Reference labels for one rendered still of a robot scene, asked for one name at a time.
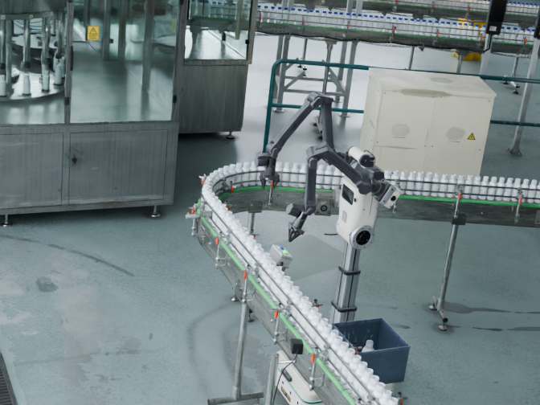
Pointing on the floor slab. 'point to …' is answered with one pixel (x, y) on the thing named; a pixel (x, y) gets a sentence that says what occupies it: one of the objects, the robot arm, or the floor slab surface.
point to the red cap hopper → (315, 77)
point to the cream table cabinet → (426, 121)
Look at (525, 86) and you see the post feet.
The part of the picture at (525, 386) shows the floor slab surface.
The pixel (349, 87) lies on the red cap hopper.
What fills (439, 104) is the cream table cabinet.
